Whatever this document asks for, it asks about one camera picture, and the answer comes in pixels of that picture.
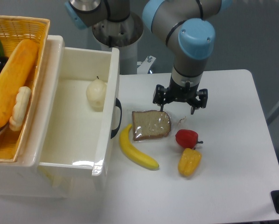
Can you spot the orange baguette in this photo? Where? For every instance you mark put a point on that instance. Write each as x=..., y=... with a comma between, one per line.
x=14, y=75

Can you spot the cream bread roll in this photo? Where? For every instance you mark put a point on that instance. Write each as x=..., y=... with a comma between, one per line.
x=20, y=108

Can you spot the wrapped bread slice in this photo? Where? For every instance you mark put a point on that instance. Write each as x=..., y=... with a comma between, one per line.
x=152, y=124

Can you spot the yellow bell pepper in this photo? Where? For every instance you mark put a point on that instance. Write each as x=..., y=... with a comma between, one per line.
x=189, y=162

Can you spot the white top drawer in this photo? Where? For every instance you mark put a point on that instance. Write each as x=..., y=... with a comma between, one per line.
x=78, y=141

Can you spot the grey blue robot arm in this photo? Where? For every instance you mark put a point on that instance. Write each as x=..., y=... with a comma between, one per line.
x=182, y=25

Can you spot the red bell pepper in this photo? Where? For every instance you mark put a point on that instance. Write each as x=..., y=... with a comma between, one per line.
x=187, y=138

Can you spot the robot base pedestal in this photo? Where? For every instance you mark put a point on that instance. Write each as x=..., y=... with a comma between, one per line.
x=124, y=36

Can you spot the white drawer cabinet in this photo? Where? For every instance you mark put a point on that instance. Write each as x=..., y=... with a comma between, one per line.
x=27, y=177

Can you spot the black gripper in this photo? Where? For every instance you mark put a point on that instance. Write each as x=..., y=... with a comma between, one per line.
x=176, y=93

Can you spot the yellow banana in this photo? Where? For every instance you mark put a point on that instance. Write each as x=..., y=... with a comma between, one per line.
x=132, y=153

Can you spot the white pear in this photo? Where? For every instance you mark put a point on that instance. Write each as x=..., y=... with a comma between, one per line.
x=96, y=93

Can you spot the yellow wicker basket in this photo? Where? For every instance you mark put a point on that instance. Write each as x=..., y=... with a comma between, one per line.
x=14, y=29

